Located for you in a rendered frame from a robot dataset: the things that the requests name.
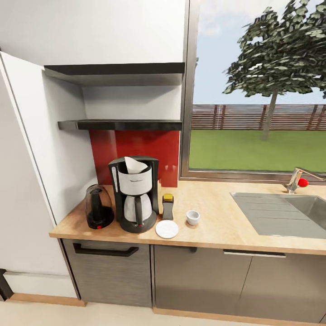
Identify paper coffee filter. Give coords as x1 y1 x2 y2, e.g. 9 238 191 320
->
125 156 147 174

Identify electric kettle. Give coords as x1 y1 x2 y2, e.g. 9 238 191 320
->
84 184 114 229

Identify bottle of coffee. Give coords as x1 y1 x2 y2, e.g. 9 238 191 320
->
162 194 174 221

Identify saucer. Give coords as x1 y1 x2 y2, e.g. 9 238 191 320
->
156 220 179 238

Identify coffee cup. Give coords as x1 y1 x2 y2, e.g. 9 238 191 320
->
187 211 200 225

